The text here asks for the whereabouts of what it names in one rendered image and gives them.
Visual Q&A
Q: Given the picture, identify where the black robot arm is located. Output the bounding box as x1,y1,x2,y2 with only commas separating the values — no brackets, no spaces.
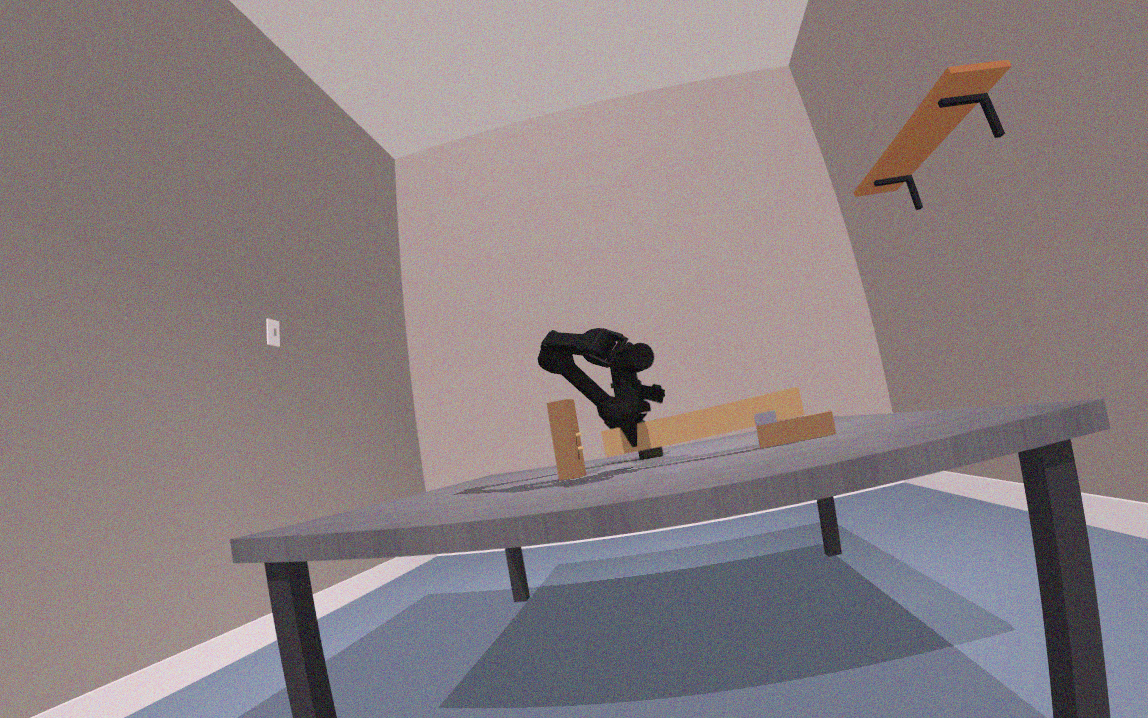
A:
538,329,665,429

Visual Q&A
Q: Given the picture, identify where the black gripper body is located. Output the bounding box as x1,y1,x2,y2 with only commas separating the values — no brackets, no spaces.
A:
605,375,651,417

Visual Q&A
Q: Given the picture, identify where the long wooden rail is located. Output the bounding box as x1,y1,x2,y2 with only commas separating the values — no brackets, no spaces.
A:
602,386,805,458

